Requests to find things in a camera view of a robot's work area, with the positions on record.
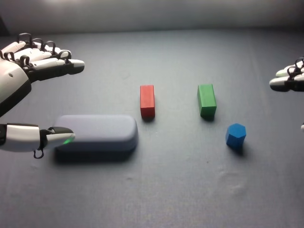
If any grey-blue glasses case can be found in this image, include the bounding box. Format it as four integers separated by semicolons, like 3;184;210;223
54;114;139;162

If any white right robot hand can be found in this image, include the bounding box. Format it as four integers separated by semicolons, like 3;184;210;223
269;57;304;131

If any green rectangular wooden block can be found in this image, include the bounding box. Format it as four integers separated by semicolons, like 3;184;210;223
197;84;217;118

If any blue hexagonal wooden block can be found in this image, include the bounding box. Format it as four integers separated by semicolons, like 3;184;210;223
225;123;247;147

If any red rectangular wooden block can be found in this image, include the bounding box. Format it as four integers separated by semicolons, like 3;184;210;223
140;85;156;119

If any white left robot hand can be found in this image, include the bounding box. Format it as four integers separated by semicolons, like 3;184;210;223
0;33;86;159

